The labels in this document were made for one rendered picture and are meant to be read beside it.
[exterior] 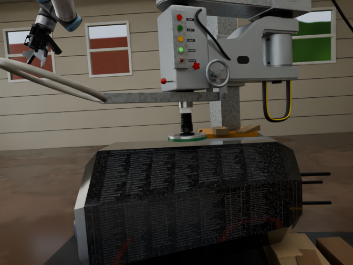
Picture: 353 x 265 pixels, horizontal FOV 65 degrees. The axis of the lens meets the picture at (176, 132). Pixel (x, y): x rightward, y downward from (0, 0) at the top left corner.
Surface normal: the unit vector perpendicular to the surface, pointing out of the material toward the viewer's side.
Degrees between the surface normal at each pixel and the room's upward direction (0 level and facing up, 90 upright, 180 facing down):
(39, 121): 90
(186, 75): 90
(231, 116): 90
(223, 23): 90
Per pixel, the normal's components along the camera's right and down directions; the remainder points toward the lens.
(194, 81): 0.40, 0.07
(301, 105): -0.03, 0.11
